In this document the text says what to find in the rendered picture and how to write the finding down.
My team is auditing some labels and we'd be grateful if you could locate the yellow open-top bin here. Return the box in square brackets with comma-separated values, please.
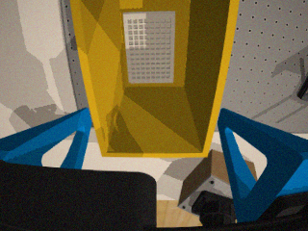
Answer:
[70, 0, 240, 158]

